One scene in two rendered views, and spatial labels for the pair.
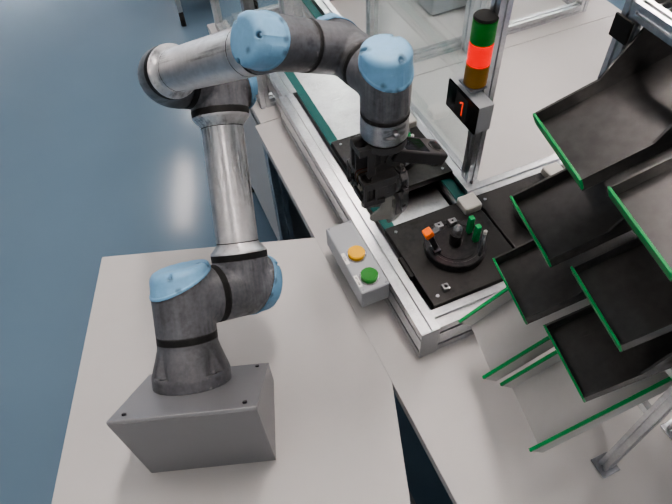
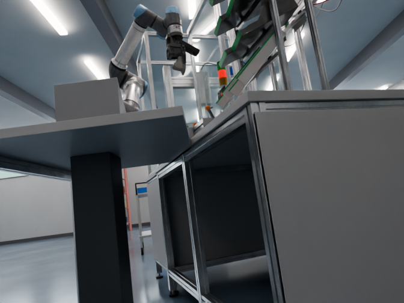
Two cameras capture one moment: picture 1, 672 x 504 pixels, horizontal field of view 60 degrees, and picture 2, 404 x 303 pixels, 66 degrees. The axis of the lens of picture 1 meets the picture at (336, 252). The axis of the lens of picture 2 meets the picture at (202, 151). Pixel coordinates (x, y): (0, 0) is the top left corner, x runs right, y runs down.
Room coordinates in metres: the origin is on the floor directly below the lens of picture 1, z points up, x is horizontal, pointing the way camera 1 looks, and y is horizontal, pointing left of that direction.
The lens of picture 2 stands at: (-0.76, -0.17, 0.58)
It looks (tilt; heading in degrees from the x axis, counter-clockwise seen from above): 9 degrees up; 1
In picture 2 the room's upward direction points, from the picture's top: 8 degrees counter-clockwise
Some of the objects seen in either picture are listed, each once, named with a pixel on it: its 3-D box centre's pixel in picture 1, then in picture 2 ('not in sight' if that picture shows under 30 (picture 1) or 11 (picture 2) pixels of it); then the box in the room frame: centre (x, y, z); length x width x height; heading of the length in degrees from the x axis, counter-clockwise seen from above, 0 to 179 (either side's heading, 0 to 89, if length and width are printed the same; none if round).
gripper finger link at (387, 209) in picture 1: (384, 212); (179, 65); (0.68, -0.09, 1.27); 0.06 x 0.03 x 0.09; 110
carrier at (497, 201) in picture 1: (548, 201); not in sight; (0.91, -0.50, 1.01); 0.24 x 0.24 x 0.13; 20
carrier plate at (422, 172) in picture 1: (390, 158); not in sight; (1.14, -0.16, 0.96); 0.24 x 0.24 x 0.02; 20
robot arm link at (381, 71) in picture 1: (384, 79); (173, 18); (0.70, -0.09, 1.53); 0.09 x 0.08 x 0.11; 32
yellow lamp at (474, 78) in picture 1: (476, 72); (223, 82); (1.04, -0.32, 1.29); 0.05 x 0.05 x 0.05
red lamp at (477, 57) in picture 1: (480, 51); (222, 74); (1.04, -0.32, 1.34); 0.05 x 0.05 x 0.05
